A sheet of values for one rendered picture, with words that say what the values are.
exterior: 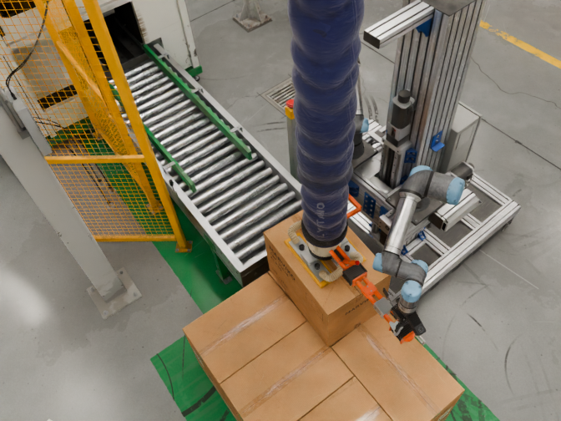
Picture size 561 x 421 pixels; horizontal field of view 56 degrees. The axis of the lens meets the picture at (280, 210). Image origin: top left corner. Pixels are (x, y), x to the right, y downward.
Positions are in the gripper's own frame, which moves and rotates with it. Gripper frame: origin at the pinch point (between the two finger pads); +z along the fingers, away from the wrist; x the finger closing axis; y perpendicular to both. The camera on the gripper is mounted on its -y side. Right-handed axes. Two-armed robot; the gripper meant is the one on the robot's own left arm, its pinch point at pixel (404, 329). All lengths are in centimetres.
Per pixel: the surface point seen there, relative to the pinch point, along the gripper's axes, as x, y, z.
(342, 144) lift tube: 1, 49, -78
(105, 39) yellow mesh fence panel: 50, 169, -78
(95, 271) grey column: 110, 161, 67
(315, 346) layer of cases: 25, 35, 53
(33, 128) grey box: 97, 156, -58
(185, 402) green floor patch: 100, 69, 107
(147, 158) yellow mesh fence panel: 51, 171, 5
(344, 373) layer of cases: 21, 13, 53
